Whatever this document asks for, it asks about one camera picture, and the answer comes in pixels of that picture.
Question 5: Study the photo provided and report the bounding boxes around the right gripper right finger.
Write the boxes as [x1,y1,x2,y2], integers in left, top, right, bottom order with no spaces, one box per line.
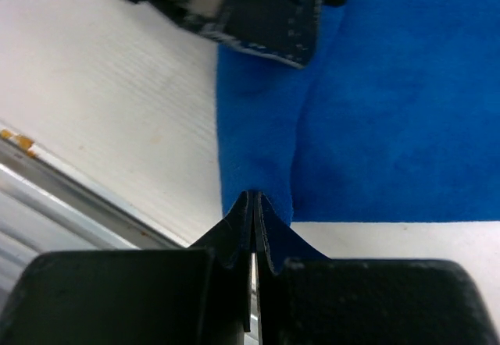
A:
[253,193,499,344]

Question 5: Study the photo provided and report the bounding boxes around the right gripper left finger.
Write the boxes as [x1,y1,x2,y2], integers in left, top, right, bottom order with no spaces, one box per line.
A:
[1,191,254,344]

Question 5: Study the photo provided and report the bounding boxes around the grey towel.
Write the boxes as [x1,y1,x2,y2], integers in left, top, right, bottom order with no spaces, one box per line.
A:
[216,0,499,222]

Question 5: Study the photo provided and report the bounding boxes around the aluminium rail frame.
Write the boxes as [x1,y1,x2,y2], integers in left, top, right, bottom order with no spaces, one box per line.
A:
[1,125,185,291]

